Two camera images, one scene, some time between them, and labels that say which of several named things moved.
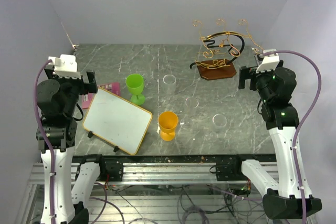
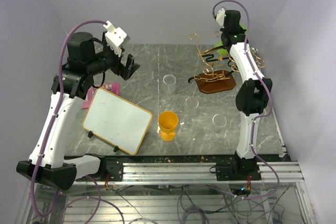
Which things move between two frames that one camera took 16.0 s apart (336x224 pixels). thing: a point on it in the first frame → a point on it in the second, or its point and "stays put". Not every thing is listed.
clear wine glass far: [169, 84] stays put
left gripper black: [90, 87] → [119, 68]
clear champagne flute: [187, 123] stays put
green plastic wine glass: [135, 82] → [224, 52]
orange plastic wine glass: [168, 121] stays put
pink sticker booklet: [87, 98] stays put
